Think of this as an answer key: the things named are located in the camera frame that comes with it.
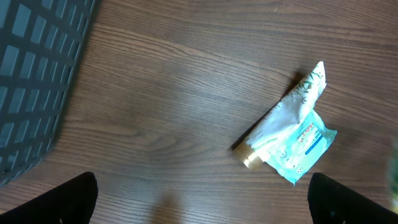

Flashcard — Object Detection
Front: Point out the teal snack packet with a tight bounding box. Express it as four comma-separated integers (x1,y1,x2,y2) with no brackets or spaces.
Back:
266,110,337,184

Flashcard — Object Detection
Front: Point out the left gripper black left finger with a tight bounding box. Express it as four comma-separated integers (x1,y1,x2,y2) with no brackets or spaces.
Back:
1,172,98,224

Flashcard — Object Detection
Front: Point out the grey plastic mesh basket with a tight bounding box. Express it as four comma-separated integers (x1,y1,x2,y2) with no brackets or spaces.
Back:
1,0,101,185

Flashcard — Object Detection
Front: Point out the white tube gold cap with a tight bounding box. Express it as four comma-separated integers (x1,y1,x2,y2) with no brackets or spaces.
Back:
234,61,326,169

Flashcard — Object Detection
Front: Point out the green tea packet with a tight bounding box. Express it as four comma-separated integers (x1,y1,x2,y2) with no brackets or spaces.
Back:
387,140,398,213

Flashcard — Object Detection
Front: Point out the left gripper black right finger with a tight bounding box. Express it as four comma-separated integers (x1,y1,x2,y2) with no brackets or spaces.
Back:
307,172,397,224

